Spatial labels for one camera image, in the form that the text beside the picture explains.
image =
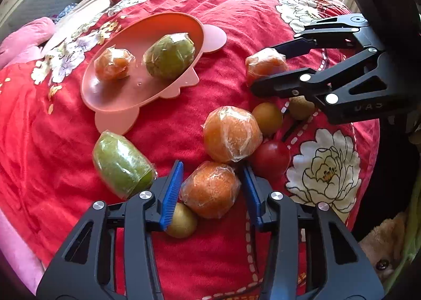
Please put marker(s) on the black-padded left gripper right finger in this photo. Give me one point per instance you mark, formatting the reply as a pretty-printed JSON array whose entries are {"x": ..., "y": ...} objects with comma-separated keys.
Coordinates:
[{"x": 312, "y": 254}]

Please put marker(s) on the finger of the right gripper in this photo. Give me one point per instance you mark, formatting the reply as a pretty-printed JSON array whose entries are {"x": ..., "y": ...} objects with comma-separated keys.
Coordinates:
[
  {"x": 339, "y": 32},
  {"x": 312, "y": 84}
]

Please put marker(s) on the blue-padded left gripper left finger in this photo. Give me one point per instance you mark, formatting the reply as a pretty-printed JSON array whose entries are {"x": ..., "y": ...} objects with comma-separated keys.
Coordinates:
[{"x": 84, "y": 265}]

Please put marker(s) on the brown kiwi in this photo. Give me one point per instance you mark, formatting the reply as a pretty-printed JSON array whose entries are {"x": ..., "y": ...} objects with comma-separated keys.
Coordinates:
[
  {"x": 268, "y": 117},
  {"x": 183, "y": 223},
  {"x": 300, "y": 108}
]

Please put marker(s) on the tall green mango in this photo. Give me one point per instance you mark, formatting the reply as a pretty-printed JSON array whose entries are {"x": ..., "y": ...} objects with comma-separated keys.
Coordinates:
[{"x": 124, "y": 169}]

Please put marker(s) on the red tomato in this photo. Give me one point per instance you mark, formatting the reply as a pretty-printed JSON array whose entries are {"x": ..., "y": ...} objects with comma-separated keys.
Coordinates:
[{"x": 270, "y": 160}]

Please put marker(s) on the round green mango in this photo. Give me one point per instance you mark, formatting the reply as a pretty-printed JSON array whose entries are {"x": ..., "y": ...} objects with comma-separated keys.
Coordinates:
[{"x": 169, "y": 57}]

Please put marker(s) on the large orange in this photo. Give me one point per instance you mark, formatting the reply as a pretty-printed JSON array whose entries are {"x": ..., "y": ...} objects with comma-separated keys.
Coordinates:
[{"x": 114, "y": 64}]

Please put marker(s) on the plush toy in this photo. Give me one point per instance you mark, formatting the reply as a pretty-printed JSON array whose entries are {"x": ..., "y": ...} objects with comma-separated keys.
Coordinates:
[{"x": 384, "y": 245}]

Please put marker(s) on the red floral bedspread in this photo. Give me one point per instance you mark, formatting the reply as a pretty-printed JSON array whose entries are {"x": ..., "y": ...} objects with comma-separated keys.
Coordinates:
[{"x": 48, "y": 179}]

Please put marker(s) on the pink quilt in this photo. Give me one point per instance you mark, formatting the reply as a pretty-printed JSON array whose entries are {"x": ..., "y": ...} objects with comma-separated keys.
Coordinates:
[{"x": 19, "y": 265}]

